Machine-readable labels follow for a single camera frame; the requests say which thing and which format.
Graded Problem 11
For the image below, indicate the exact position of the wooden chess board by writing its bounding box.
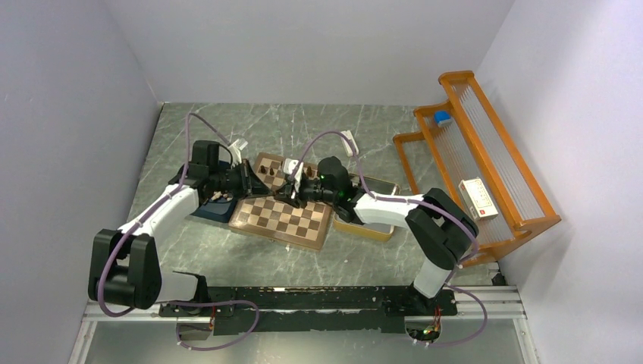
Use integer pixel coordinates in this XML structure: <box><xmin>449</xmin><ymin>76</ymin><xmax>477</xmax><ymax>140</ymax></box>
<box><xmin>228</xmin><ymin>152</ymin><xmax>333</xmax><ymax>251</ymax></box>

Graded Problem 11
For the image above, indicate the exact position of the blue tray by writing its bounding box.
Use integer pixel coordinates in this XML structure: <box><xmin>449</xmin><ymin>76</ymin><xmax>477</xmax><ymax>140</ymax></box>
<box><xmin>192</xmin><ymin>197</ymin><xmax>238</xmax><ymax>223</ymax></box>

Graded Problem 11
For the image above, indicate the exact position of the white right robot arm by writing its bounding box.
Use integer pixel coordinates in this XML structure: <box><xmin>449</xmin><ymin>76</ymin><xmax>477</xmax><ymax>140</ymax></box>
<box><xmin>274</xmin><ymin>157</ymin><xmax>479</xmax><ymax>314</ymax></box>

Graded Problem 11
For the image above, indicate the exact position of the white small box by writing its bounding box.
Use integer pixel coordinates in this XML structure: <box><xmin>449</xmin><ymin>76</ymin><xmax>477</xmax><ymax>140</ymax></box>
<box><xmin>458</xmin><ymin>177</ymin><xmax>499</xmax><ymax>221</ymax></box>

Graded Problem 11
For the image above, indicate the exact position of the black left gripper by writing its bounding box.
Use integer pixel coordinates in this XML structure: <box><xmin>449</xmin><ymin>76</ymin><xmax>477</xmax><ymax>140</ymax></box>
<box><xmin>209</xmin><ymin>158</ymin><xmax>273</xmax><ymax>199</ymax></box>

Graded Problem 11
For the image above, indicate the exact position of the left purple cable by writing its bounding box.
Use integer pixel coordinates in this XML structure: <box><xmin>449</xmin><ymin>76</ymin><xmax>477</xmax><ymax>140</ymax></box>
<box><xmin>96</xmin><ymin>112</ymin><xmax>260</xmax><ymax>352</ymax></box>

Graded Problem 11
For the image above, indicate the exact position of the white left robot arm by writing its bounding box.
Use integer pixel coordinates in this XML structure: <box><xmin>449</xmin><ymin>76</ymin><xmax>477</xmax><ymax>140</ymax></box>
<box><xmin>88</xmin><ymin>139</ymin><xmax>273</xmax><ymax>317</ymax></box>

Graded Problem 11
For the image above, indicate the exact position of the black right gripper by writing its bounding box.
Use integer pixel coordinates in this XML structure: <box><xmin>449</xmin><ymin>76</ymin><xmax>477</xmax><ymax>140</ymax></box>
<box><xmin>273</xmin><ymin>175</ymin><xmax>337</xmax><ymax>209</ymax></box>

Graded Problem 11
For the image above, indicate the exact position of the orange wooden rack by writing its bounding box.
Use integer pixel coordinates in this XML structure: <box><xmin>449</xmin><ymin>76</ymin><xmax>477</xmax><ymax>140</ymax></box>
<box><xmin>393</xmin><ymin>71</ymin><xmax>561</xmax><ymax>267</ymax></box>

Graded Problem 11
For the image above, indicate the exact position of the yellow metal tin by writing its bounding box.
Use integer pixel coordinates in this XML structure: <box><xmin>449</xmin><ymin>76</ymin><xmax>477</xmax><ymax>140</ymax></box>
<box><xmin>331</xmin><ymin>173</ymin><xmax>401</xmax><ymax>244</ymax></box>

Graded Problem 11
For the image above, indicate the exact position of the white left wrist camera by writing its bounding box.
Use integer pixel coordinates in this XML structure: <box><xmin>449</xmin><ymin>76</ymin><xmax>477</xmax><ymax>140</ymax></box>
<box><xmin>227</xmin><ymin>138</ymin><xmax>248</xmax><ymax>165</ymax></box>

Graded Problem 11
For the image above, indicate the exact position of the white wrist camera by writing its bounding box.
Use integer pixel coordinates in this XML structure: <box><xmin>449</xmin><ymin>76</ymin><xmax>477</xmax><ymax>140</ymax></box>
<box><xmin>227</xmin><ymin>138</ymin><xmax>248</xmax><ymax>165</ymax></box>
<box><xmin>282</xmin><ymin>158</ymin><xmax>303</xmax><ymax>196</ymax></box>

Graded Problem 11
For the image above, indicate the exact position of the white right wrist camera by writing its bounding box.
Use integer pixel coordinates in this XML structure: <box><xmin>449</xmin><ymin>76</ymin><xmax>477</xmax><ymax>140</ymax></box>
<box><xmin>282</xmin><ymin>158</ymin><xmax>303</xmax><ymax>196</ymax></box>

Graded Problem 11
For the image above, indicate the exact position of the blue round object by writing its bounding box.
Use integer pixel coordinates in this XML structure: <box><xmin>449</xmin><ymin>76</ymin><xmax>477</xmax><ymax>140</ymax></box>
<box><xmin>434</xmin><ymin>110</ymin><xmax>453</xmax><ymax>127</ymax></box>

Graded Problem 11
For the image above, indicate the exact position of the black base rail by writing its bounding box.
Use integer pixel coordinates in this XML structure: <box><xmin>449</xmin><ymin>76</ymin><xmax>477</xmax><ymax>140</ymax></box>
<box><xmin>158</xmin><ymin>285</ymin><xmax>458</xmax><ymax>336</ymax></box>

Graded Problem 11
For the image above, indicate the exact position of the white clip on table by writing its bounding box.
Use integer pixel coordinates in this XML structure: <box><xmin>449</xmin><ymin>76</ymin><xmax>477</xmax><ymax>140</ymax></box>
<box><xmin>340</xmin><ymin>130</ymin><xmax>359</xmax><ymax>157</ymax></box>

